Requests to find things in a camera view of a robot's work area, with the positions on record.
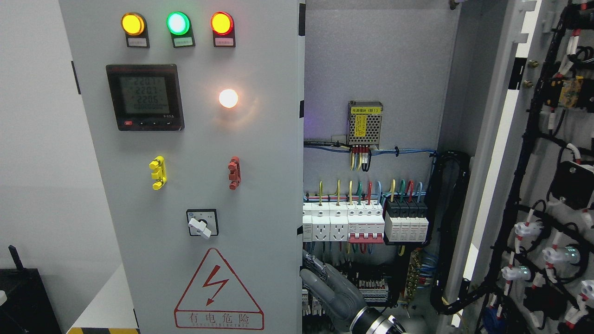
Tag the grey cabinet door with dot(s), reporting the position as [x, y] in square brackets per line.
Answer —
[527, 226]
[258, 222]

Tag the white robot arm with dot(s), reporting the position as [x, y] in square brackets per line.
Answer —
[371, 321]

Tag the red terminal connector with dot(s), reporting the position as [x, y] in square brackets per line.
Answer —
[234, 172]

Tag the white socket breaker row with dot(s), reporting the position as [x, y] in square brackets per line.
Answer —
[343, 222]

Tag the perforated metal power supply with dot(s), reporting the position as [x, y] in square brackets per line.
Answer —
[365, 118]

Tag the white glowing indicator light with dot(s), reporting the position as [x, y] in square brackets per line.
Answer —
[228, 98]

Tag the black white surge protector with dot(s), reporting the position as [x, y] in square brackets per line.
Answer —
[405, 222]

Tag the grey electrical cabinet body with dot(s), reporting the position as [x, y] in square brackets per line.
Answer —
[442, 74]

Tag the yellow terminal connector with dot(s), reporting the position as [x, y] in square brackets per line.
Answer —
[158, 172]

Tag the lower relay terminal row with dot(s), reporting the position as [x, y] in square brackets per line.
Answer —
[373, 289]

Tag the red electrical warning sticker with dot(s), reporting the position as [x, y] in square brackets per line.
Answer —
[216, 299]

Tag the red indicator light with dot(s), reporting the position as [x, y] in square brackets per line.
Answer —
[223, 27]

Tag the brass ground terminal bar right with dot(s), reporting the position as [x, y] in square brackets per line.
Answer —
[413, 274]

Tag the black digital power meter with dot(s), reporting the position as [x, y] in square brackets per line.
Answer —
[146, 97]

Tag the green indicator light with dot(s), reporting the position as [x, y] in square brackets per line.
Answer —
[180, 28]

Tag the yellow indicator light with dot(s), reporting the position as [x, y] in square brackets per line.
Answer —
[135, 28]

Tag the black box at left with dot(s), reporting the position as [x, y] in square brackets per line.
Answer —
[25, 306]

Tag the white rotary selector switch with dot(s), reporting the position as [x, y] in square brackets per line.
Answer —
[202, 222]

